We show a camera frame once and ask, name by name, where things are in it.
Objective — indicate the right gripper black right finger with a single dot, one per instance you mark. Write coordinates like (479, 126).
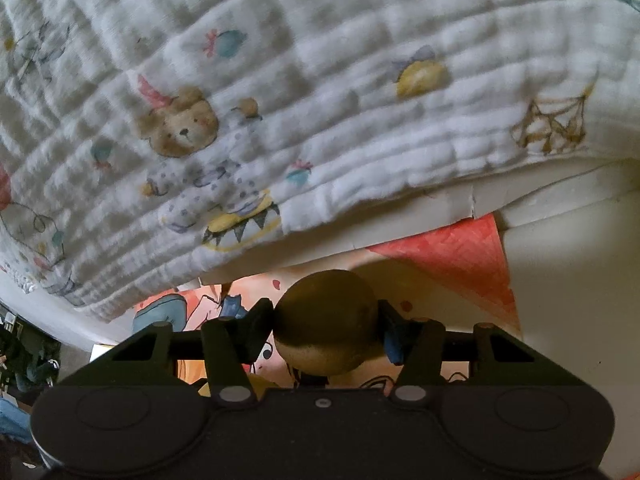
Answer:
(419, 347)

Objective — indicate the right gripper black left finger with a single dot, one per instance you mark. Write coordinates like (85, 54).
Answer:
(225, 345)

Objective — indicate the dark brown round fruit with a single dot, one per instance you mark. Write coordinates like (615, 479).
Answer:
(324, 324)

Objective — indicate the colourful anime poster mat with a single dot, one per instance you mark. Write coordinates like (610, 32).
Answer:
(456, 275)

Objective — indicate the white printed muslin blanket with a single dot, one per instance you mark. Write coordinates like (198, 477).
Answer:
(145, 142)

